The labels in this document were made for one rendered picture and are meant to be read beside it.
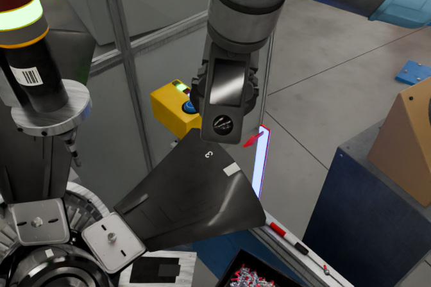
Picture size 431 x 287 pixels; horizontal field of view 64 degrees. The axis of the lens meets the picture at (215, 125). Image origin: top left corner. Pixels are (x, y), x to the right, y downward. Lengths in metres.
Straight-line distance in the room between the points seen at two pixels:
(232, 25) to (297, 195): 1.77
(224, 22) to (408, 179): 0.66
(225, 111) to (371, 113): 2.35
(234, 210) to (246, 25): 0.36
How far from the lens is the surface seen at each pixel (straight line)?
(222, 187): 0.63
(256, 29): 0.35
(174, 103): 0.92
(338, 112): 2.62
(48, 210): 0.53
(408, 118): 0.83
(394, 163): 0.91
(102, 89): 1.32
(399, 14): 0.32
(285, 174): 2.14
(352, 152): 0.96
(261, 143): 0.72
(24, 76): 0.32
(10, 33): 0.30
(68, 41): 0.51
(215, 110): 0.39
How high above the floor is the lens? 1.68
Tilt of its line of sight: 45 degrees down
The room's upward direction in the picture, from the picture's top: straight up
